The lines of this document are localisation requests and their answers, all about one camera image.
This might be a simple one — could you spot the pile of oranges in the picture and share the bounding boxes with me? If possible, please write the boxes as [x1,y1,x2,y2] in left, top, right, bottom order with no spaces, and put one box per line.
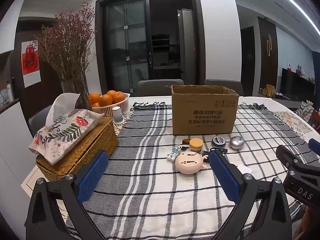
[89,90,126,108]

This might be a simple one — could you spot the grey television cabinet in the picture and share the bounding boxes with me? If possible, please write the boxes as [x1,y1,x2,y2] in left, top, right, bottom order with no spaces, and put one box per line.
[260,90,300,108]

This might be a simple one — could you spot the astronaut figure keychain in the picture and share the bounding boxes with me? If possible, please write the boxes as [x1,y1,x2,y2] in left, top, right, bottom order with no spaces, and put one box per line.
[167,142,190,163]

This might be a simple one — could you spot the white tissue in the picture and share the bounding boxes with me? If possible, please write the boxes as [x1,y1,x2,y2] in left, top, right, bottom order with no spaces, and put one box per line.
[45,93,81,127]

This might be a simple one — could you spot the floral tissue cover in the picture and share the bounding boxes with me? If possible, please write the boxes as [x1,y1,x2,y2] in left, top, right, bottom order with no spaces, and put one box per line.
[28,109,105,166]

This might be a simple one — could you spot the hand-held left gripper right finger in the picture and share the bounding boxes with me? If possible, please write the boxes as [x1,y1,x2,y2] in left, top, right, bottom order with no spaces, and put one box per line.
[209,151,293,240]

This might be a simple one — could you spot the grey checked tablecloth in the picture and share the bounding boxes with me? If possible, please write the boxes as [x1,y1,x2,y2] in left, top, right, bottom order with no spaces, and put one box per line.
[62,102,320,240]

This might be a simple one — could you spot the dark wooden door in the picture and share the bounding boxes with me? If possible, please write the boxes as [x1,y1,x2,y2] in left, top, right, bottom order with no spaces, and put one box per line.
[240,26,255,95]

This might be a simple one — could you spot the round green white tin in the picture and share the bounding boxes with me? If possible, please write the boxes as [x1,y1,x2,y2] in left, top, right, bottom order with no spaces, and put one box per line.
[211,136,227,148]

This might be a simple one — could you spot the small white cup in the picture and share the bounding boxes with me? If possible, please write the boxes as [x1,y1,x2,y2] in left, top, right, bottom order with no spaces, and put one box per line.
[112,107,125,125]

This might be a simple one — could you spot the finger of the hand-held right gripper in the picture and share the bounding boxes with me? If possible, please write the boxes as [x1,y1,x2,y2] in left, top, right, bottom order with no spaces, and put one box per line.
[276,145,320,173]
[308,138,320,157]

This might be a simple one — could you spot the black multi-tool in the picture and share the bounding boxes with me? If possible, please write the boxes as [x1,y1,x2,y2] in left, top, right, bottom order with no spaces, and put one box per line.
[201,148,228,155]

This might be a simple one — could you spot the patterned gift bag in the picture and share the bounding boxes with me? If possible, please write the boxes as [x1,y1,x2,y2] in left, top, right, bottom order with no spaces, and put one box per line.
[297,100,313,123]

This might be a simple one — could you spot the grey dining chair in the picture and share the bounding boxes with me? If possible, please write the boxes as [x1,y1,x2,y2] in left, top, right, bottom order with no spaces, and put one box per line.
[205,79,244,97]
[137,79,185,97]
[28,105,54,137]

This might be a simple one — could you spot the pink round deer case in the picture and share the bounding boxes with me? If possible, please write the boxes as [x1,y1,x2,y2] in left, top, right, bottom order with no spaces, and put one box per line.
[174,151,209,174]

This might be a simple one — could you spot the white paper card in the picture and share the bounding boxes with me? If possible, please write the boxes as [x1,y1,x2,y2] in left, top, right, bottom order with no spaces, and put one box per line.
[236,164,253,174]

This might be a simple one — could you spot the person's right hand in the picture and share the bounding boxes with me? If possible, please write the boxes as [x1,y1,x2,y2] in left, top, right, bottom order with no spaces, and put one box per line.
[296,206,320,240]

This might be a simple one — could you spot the floral placemat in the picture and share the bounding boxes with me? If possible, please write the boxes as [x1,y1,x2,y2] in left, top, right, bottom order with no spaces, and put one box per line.
[274,111,313,138]

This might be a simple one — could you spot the glass vase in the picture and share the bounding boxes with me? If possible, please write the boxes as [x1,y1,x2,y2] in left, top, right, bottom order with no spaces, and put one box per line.
[61,76,92,110]

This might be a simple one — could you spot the sliding glass door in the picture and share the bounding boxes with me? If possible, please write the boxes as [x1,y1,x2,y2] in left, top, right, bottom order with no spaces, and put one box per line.
[96,0,203,97]

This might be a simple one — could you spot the silver dome timer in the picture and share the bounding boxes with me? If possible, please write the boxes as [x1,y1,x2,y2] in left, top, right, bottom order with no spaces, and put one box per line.
[229,136,244,151]

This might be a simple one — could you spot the dried pink flowers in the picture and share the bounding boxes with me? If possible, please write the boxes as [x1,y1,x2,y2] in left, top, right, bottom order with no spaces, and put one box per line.
[35,4,97,98]

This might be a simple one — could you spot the brown cardboard box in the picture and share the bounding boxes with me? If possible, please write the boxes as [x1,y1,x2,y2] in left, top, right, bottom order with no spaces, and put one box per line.
[171,85,240,135]

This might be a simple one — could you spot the dark cabinet with gold handle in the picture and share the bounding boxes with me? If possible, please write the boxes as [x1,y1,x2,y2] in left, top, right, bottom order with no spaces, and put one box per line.
[258,17,278,88]

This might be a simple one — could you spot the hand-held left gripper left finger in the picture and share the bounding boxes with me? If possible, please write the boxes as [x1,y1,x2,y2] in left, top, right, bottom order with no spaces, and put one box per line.
[25,151,108,240]

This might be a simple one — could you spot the red wall poster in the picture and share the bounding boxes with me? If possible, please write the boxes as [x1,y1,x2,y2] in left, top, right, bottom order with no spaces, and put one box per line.
[21,40,42,88]

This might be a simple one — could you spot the small cream lid jar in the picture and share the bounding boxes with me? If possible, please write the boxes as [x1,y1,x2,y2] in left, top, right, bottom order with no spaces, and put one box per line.
[189,138,203,153]

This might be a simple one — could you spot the white plastic fruit basket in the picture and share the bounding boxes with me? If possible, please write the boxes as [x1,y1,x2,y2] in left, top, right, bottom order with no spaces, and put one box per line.
[89,93,131,118]

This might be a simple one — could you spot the woven tissue basket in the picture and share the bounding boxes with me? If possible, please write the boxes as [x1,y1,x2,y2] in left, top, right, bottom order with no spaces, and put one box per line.
[36,117,119,182]

